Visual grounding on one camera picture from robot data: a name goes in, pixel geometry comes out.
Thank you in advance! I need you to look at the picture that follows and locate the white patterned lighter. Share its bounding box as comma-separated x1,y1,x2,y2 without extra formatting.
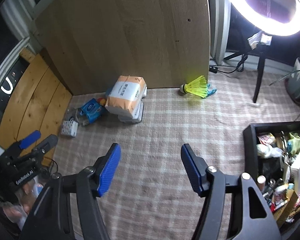
61,120,78,138

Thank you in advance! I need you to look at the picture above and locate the blue Vinda tissue packet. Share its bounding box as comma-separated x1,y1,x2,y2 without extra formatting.
78,98,106,126

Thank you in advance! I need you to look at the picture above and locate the yellow shuttlecock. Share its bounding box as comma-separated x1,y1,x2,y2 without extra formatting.
179,75,207,99

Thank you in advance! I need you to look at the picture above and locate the orange white tissue pack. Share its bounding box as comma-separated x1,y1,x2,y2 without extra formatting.
105,75,147,117

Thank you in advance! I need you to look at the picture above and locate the silver metal tin box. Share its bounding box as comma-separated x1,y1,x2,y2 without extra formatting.
118,86,147,124

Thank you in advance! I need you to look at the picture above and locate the person left hand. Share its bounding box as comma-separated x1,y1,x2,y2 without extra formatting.
2,176,43,230

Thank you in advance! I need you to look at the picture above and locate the pine wood side panel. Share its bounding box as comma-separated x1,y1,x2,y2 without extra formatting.
0,48,72,156

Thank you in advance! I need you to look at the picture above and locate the beige checkered tablecloth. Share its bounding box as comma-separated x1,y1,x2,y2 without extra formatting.
53,71,300,239

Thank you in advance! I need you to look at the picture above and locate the black storage box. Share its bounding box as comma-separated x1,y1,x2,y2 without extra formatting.
243,121,300,239

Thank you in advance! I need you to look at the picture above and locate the blue plastic clip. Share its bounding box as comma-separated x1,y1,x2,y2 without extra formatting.
207,83,217,97

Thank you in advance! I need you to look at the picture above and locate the potted plant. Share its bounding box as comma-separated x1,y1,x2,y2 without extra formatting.
270,57,300,106

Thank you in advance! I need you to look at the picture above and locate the black light stand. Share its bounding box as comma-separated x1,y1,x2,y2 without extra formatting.
223,31,272,103

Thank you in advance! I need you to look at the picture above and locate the red orange toy keychain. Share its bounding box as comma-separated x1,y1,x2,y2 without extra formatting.
97,98,106,106

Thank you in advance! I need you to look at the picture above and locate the black power cable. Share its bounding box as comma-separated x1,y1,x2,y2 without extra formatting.
208,53,248,75

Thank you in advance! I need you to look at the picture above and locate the ring light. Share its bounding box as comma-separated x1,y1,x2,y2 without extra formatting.
229,0,300,36

